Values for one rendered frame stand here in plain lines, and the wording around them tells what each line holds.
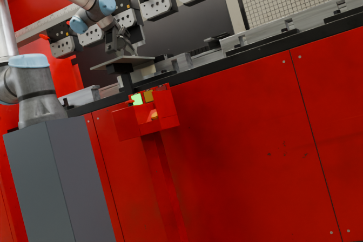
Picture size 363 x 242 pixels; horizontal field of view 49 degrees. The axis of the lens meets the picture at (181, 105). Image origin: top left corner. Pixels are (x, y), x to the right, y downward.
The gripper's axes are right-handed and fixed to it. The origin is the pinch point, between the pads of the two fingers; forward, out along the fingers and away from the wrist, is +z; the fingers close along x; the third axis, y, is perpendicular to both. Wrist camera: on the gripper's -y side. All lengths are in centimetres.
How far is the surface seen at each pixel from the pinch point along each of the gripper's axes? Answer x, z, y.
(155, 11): -16.7, -11.0, 15.6
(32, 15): 58, -28, 34
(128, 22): -0.8, -10.7, 15.9
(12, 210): 86, 34, -46
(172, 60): -17.3, 8.5, 2.1
